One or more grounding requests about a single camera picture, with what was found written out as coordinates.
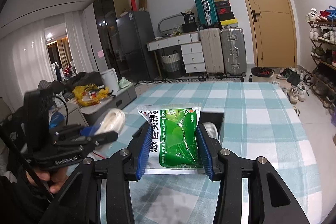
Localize bagged cream rope coil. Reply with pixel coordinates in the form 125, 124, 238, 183
90, 108, 127, 160

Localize green medicine sachet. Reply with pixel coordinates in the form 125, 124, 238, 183
137, 103, 204, 175

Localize person's left hand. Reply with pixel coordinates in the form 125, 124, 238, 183
25, 166, 68, 195

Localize grey tv cabinet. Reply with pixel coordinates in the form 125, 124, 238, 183
58, 83, 137, 126

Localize yellow plastic bag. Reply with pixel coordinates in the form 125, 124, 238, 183
72, 84, 109, 107

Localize white air purifier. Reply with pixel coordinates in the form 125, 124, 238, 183
100, 68, 120, 95

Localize black cardboard box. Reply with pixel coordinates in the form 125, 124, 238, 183
132, 110, 226, 147

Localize woven laundry basket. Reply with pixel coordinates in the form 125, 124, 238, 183
161, 50, 183, 79

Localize dark glass cabinet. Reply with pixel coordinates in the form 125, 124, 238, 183
93, 0, 130, 78

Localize dark grey refrigerator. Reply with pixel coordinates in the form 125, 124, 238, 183
117, 11, 159, 82

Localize white drawer desk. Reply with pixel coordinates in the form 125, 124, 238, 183
147, 32, 206, 74

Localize silver suitcase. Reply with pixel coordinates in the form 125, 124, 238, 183
220, 27, 247, 77

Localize beige suitcase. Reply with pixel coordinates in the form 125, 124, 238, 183
199, 28, 225, 74

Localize teal suitcase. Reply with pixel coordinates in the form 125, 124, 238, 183
194, 0, 220, 28

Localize wooden shoe rack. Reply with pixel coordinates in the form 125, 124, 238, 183
305, 6, 335, 115

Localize stacked shoe boxes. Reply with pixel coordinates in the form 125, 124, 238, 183
215, 0, 239, 28

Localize wooden door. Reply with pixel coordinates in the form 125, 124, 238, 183
245, 0, 297, 68

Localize black camera cable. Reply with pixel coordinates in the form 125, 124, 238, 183
52, 95, 70, 127

